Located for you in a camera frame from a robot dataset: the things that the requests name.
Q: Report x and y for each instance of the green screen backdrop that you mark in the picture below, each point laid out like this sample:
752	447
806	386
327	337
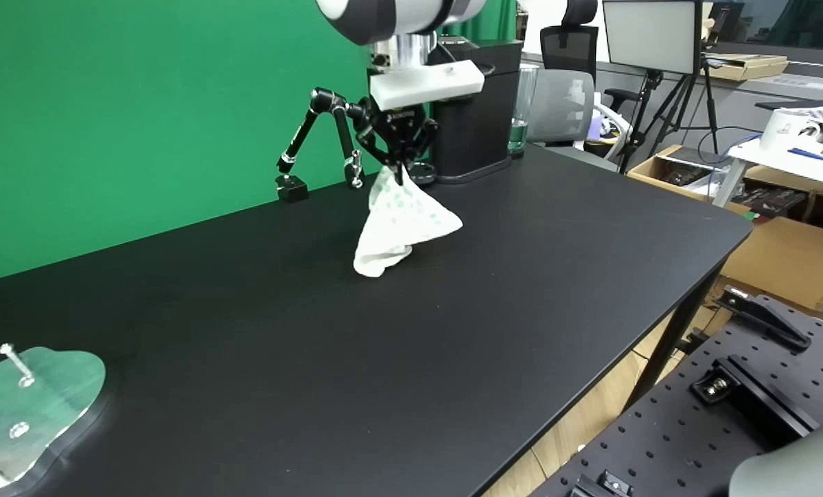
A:
107	112

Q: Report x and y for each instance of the white desk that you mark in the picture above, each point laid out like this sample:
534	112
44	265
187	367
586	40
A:
787	164

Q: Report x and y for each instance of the wooden tray box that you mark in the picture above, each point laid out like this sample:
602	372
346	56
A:
649	168

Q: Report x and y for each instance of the black office chair with headrest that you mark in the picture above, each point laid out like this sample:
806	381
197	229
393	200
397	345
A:
570	44

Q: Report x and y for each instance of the short white plastic screw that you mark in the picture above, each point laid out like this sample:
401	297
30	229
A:
18	428

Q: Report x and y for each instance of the black clamp with silver screw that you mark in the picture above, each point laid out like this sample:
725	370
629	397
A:
752	395

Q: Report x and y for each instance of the large cardboard box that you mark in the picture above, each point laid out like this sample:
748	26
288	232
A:
787	263

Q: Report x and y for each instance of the clear acrylic plate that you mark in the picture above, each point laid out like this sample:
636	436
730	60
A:
34	404

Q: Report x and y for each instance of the clear glass cylinder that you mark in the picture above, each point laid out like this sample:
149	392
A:
519	139

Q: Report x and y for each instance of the white cloth green floral print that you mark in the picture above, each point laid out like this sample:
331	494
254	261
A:
397	222

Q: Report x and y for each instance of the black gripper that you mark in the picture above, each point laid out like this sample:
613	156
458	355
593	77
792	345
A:
406	121

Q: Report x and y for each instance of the small black mounting block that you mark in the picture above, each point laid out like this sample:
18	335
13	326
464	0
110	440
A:
613	482

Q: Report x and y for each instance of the black angled bracket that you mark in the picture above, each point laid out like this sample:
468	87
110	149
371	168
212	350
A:
760	317

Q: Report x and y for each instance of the tall white plastic screw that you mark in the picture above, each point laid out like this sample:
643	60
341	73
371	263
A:
13	361

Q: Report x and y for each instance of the grey office chair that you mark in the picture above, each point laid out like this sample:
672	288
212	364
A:
559	106

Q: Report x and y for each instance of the flat cardboard box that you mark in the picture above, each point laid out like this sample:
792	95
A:
747	67

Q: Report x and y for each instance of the white crumpled object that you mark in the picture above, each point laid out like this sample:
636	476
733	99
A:
798	125

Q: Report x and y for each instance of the black tripod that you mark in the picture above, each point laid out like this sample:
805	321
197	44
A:
653	80

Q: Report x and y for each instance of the black perforated breadboard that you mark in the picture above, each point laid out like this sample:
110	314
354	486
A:
669	443

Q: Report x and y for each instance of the black table leg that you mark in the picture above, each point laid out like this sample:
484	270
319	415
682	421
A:
669	341

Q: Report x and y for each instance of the black robot base pedestal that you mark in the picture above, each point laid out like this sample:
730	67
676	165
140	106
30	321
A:
476	128

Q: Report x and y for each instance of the white projection board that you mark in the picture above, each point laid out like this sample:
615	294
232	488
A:
649	36

